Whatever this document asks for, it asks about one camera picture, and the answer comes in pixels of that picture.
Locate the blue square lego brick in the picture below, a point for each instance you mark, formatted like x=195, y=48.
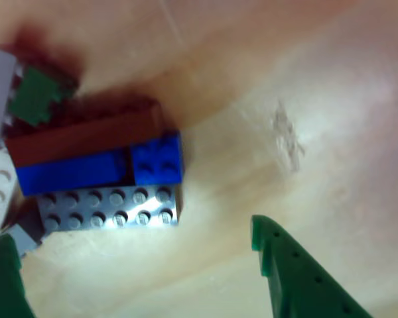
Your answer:
x=156, y=162

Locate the small grey lego brick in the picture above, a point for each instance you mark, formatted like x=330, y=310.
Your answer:
x=23, y=235

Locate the blue long narrow lego brick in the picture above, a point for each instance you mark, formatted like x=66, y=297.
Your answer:
x=69, y=174

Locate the brown long narrow lego brick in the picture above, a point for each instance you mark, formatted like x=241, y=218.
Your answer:
x=86, y=139

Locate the dark grey lego plate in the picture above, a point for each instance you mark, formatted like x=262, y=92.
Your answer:
x=103, y=208

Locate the small green lego brick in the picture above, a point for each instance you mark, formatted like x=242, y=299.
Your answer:
x=34, y=96

